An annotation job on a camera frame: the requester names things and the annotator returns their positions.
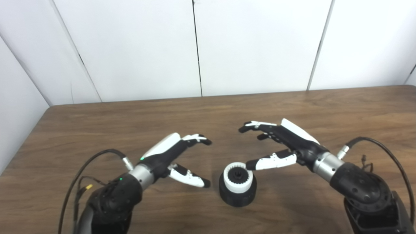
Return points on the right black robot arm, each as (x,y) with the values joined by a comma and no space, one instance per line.
(364,191)

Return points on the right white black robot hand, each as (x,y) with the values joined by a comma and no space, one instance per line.
(292,139)

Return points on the round black part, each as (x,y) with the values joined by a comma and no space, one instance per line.
(237,196)

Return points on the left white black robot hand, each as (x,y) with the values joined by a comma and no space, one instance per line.
(165,151)

